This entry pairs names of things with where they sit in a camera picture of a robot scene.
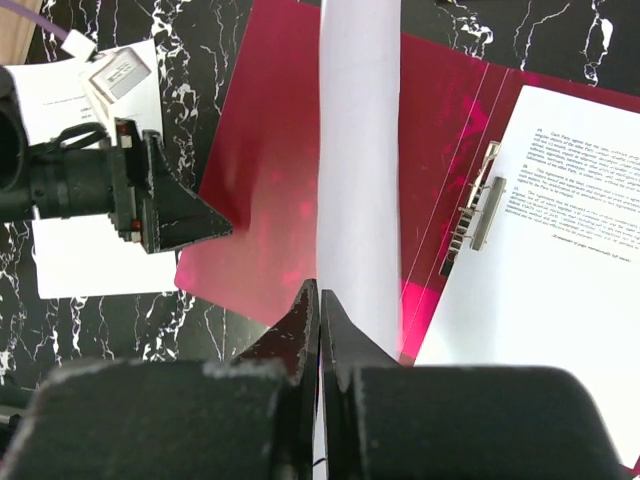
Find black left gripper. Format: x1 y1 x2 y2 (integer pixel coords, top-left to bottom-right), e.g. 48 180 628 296
1 117 233 254

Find white form paper sheet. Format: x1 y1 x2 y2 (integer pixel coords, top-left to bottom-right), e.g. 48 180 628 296
316 1 401 356

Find white bottom paper sheet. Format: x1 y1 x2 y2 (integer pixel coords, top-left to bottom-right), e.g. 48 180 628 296
9 59 176 299

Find silver folder clip mechanism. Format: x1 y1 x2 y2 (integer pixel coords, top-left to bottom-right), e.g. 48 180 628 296
440 141 507 277

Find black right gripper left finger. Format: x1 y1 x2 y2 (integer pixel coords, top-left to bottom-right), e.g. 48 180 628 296
1 280 319 479

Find white printed paper sheet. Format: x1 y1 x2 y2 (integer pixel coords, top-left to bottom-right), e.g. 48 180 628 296
416 86 639 466

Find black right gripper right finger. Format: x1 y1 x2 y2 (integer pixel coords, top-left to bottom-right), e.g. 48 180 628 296
320 290 630 479

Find wooden tray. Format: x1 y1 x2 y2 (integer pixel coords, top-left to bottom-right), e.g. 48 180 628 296
0 7 36 65

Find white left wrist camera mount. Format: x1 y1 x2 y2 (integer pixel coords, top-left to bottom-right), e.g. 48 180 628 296
62 29 151 124

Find red plastic clip folder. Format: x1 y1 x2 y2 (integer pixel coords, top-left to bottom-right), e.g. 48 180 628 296
176 1 639 362

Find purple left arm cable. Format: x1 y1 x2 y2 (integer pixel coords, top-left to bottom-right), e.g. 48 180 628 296
19 0 71 44

